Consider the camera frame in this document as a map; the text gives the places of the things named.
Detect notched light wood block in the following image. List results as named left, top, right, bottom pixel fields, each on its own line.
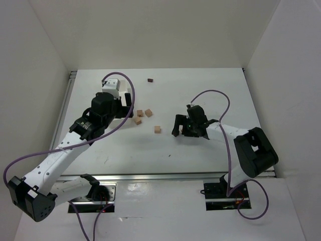
left=136, top=109, right=144, bottom=117

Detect white plastic bin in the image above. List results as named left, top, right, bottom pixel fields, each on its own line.
left=109, top=79, right=132, bottom=129

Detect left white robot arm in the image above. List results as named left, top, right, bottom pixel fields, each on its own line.
left=8, top=92, right=133, bottom=222

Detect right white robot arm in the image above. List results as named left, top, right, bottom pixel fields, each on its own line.
left=172, top=105, right=279, bottom=196

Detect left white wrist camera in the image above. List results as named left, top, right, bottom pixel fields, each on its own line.
left=102, top=78, right=120, bottom=99

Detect aluminium front rail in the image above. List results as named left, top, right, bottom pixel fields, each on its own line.
left=57, top=171, right=276, bottom=182

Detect aluminium rail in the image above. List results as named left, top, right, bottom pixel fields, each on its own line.
left=50, top=70, right=77, bottom=150
left=57, top=171, right=276, bottom=182

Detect aluminium left rail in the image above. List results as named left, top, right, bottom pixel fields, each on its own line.
left=50, top=70, right=77, bottom=150

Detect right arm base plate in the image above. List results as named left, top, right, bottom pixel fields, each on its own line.
left=200, top=183, right=251, bottom=211

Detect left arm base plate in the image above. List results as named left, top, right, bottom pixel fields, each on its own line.
left=71, top=184, right=116, bottom=213

